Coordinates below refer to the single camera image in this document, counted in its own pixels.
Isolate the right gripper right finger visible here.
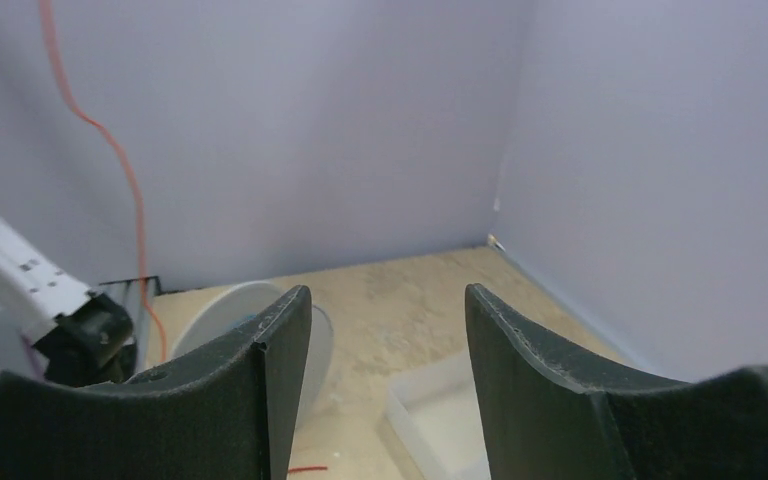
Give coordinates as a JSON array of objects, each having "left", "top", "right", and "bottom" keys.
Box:
[{"left": 465, "top": 284, "right": 768, "bottom": 479}]

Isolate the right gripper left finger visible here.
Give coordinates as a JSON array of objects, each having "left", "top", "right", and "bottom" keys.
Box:
[{"left": 0, "top": 285, "right": 312, "bottom": 479}]

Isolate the grey plastic cable spool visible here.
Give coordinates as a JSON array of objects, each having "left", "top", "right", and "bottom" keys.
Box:
[{"left": 172, "top": 281, "right": 334, "bottom": 429}]

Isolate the orange wire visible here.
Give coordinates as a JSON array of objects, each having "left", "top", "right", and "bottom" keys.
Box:
[{"left": 38, "top": 0, "right": 169, "bottom": 364}]

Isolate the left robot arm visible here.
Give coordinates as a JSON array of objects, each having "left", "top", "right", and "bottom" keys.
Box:
[{"left": 0, "top": 216, "right": 138, "bottom": 387}]

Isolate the translucent plastic divided tray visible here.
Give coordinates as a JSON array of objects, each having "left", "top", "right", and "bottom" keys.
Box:
[{"left": 386, "top": 350, "right": 491, "bottom": 480}]

